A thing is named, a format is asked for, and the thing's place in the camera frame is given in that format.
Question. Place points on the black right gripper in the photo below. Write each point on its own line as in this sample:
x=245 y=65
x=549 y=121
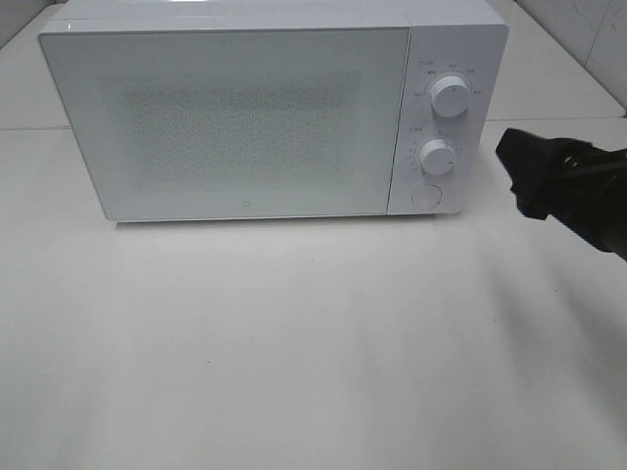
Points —
x=585 y=185

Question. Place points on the white timer knob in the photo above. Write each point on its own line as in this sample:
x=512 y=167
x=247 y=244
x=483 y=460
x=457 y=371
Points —
x=437 y=157

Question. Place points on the round white door release button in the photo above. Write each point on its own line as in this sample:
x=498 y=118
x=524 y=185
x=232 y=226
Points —
x=427 y=197

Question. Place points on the upper white power knob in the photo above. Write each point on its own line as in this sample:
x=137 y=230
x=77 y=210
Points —
x=449 y=95

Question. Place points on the white microwave oven body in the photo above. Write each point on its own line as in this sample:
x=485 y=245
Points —
x=464 y=37

